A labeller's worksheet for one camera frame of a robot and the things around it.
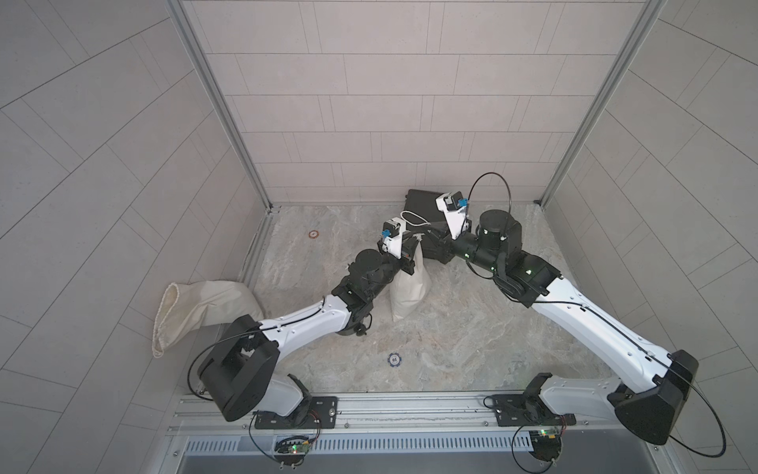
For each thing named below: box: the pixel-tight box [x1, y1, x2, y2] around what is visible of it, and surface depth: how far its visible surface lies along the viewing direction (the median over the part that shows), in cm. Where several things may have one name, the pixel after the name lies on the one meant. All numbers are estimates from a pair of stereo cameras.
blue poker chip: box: [386, 352, 402, 368], surface depth 81 cm
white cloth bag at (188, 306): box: [151, 280, 265, 359], surface depth 74 cm
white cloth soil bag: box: [389, 234, 433, 323], surface depth 82 cm
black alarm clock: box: [335, 311, 373, 337], surface depth 85 cm
